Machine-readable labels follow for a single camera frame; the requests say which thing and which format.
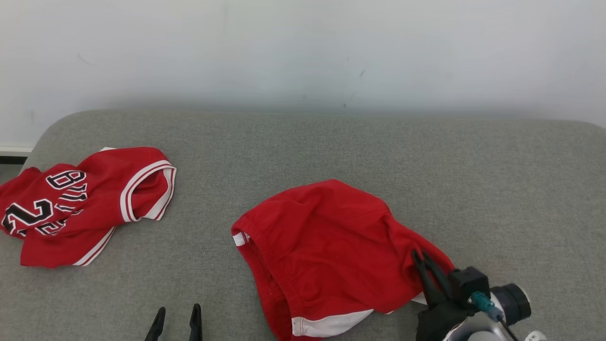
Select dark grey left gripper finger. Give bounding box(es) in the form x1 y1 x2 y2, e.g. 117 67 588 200
144 307 166 341
189 304 203 341

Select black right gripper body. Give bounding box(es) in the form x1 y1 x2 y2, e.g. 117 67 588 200
416 301 474 341

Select red Bulls 23 jersey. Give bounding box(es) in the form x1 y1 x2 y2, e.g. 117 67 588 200
0 147 177 268

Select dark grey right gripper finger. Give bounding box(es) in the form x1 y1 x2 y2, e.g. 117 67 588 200
412 250 444 306
422 251 453 302

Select red shorts with white trim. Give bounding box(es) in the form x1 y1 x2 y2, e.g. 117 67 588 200
231 179 455 341

